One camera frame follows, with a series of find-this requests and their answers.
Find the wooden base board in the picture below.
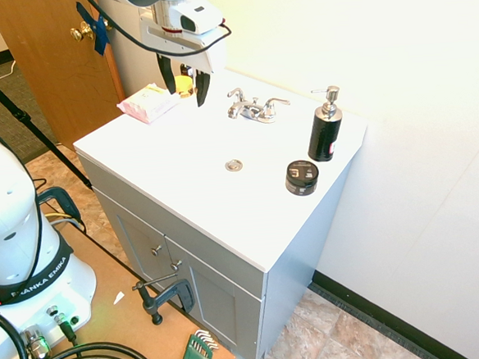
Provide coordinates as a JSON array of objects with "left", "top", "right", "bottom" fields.
[{"left": 3, "top": 211, "right": 236, "bottom": 359}]

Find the yellow lidded container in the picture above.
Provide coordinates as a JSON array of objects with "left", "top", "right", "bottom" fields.
[{"left": 173, "top": 75, "right": 196, "bottom": 99}]

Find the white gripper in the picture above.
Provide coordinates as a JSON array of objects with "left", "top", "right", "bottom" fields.
[{"left": 138, "top": 0, "right": 232, "bottom": 112}]

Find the wooden door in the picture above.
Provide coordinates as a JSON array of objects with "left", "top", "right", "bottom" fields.
[{"left": 0, "top": 0, "right": 130, "bottom": 157}]

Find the pink wet wipes pack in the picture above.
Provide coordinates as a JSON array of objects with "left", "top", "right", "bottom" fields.
[{"left": 116, "top": 81, "right": 183, "bottom": 126}]

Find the chrome cold water handle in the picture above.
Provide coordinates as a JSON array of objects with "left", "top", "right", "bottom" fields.
[{"left": 263, "top": 96, "right": 292, "bottom": 112}]

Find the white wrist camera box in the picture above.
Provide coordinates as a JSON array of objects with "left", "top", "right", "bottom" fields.
[{"left": 167, "top": 0, "right": 225, "bottom": 37}]

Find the blue tape piece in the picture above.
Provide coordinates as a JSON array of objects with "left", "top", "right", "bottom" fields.
[{"left": 75, "top": 0, "right": 116, "bottom": 57}]

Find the chrome two-handle faucet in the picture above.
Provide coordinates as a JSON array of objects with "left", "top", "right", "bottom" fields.
[{"left": 225, "top": 84, "right": 293, "bottom": 128}]

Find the brass door knob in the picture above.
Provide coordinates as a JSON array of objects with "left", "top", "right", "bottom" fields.
[{"left": 68, "top": 20, "right": 96, "bottom": 43}]

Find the chrome hot water handle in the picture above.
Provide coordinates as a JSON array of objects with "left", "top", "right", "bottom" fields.
[{"left": 226, "top": 87, "right": 247, "bottom": 104}]

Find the black tripod leg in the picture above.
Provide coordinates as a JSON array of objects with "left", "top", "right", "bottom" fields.
[{"left": 0, "top": 49, "right": 93, "bottom": 194}]

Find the green hex key set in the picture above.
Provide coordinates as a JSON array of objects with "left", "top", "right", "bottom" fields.
[{"left": 169, "top": 328, "right": 221, "bottom": 359}]

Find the white sink countertop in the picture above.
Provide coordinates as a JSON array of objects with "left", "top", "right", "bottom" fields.
[{"left": 68, "top": 57, "right": 379, "bottom": 286}]

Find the black soap dispenser bottle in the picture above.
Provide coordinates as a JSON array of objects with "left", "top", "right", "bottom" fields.
[{"left": 302, "top": 84, "right": 347, "bottom": 164}]

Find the grey vanity cabinet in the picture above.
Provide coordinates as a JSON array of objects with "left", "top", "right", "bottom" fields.
[{"left": 75, "top": 132, "right": 367, "bottom": 359}]

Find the black round jar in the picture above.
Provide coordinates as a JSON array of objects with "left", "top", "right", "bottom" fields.
[{"left": 283, "top": 158, "right": 322, "bottom": 198}]

